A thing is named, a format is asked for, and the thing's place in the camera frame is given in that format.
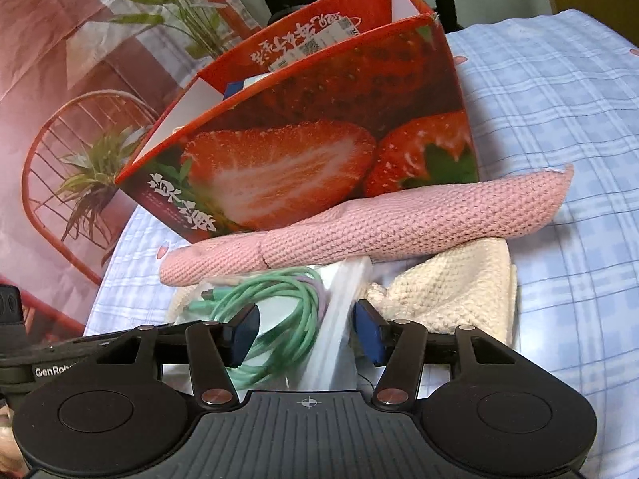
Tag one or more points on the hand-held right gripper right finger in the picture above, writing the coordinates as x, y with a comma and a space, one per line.
368, 335

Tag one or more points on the cream knitted cloth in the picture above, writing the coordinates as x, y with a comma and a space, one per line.
449, 289

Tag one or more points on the blue white packet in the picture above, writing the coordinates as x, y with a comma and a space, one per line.
234, 91

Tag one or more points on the red strawberry print box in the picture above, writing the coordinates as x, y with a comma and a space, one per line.
299, 159

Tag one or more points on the printed backdrop cloth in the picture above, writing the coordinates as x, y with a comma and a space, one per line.
50, 60

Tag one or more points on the pink knitted cloth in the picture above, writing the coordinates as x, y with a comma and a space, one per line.
374, 229

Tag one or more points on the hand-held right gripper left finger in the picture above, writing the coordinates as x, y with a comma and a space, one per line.
243, 335

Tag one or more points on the blue checked bedsheet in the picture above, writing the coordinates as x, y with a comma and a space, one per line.
549, 134

